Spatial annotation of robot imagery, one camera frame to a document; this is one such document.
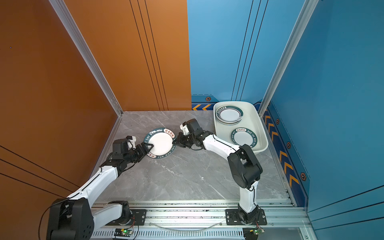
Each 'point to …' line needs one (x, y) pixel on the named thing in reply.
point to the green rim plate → (229, 115)
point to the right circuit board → (252, 233)
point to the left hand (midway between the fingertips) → (151, 146)
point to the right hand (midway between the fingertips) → (171, 143)
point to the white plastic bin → (240, 123)
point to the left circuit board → (123, 232)
